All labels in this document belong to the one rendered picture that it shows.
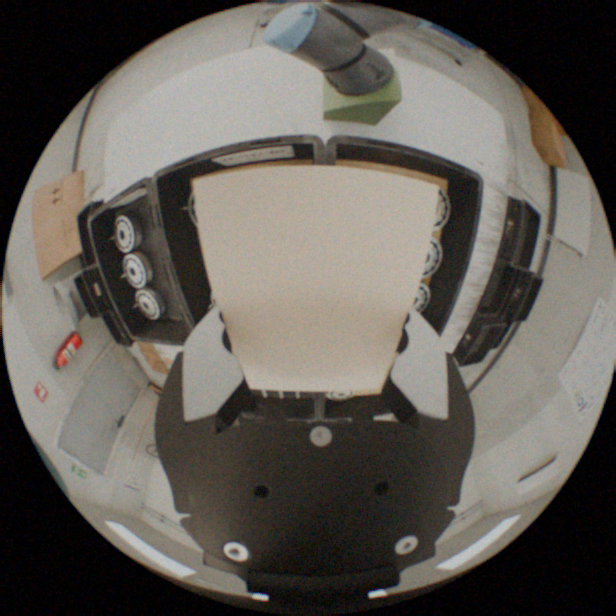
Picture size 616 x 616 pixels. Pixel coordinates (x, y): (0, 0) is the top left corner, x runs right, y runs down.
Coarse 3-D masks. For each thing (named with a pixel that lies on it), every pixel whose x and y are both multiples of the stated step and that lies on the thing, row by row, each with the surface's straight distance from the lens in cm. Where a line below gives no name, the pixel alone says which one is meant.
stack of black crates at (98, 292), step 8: (80, 272) 175; (88, 272) 177; (96, 272) 177; (80, 280) 203; (88, 280) 176; (96, 280) 180; (80, 288) 202; (88, 288) 174; (96, 288) 177; (104, 288) 181; (80, 296) 201; (88, 296) 204; (96, 296) 177; (104, 296) 180; (88, 304) 203; (96, 304) 175; (104, 304) 180; (112, 304) 185; (88, 312) 202; (96, 312) 206; (104, 312) 179
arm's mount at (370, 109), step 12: (396, 60) 52; (396, 72) 50; (324, 84) 56; (396, 84) 47; (324, 96) 54; (336, 96) 51; (348, 96) 50; (360, 96) 48; (372, 96) 47; (384, 96) 46; (396, 96) 45; (324, 108) 52; (336, 108) 50; (348, 108) 49; (360, 108) 49; (372, 108) 49; (384, 108) 48; (336, 120) 56; (348, 120) 56; (360, 120) 55; (372, 120) 55
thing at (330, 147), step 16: (336, 144) 29; (352, 144) 30; (368, 144) 30; (384, 144) 31; (400, 144) 32; (432, 160) 35; (448, 160) 37; (480, 176) 42; (480, 192) 42; (480, 208) 42; (464, 272) 43; (448, 320) 47
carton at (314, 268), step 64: (256, 192) 9; (320, 192) 8; (384, 192) 9; (256, 256) 9; (320, 256) 9; (384, 256) 10; (256, 320) 11; (320, 320) 11; (384, 320) 12; (256, 384) 17; (320, 384) 16
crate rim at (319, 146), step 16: (240, 144) 31; (256, 144) 32; (272, 144) 29; (288, 144) 29; (320, 144) 29; (192, 160) 36; (320, 160) 28; (160, 176) 39; (160, 208) 38; (160, 224) 39; (176, 272) 40; (176, 288) 41; (192, 320) 43
